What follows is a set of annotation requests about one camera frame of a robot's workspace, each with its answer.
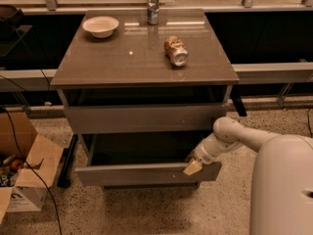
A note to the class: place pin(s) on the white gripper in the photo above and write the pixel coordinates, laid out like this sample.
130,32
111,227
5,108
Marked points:
202,155

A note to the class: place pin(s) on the black table leg right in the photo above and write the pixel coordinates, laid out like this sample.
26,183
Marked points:
239,105

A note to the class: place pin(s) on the grey drawer cabinet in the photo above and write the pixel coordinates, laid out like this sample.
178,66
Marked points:
130,68

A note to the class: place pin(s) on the white bowl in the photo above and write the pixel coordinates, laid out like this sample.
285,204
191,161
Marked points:
101,27

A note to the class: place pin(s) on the black table leg left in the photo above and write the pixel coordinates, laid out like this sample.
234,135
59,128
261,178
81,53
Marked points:
67,156

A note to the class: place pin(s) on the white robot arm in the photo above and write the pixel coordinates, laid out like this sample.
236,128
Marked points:
281,200

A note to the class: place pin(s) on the black table leg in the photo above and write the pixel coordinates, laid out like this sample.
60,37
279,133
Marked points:
239,105
67,156

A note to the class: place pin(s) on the cardboard box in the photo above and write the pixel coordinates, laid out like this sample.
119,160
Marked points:
26,189

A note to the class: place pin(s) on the grey drawer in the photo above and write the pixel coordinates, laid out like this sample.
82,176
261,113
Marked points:
151,159
149,118

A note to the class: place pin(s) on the red apple in box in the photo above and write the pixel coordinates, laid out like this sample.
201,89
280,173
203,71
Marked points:
16,164

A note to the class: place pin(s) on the grey top drawer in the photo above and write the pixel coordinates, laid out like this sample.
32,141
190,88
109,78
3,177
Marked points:
149,118

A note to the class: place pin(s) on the lying tan can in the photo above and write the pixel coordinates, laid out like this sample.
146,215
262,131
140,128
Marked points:
176,51

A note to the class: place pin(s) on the upright silver can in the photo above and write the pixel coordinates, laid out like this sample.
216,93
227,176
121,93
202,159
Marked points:
152,11

